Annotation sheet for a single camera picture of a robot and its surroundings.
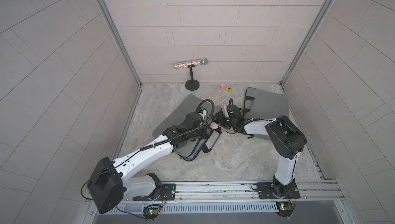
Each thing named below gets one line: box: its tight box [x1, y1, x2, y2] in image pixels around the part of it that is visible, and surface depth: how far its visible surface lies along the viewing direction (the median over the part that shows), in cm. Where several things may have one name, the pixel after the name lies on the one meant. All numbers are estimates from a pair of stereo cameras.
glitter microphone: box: [173, 57, 208, 70], surface depth 101 cm
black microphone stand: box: [185, 64, 201, 91], surface depth 117 cm
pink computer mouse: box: [210, 121, 220, 129], surface depth 92 cm
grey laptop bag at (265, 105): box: [244, 87, 290, 121], surface depth 104 cm
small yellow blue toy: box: [225, 86, 234, 93], surface depth 114 cm
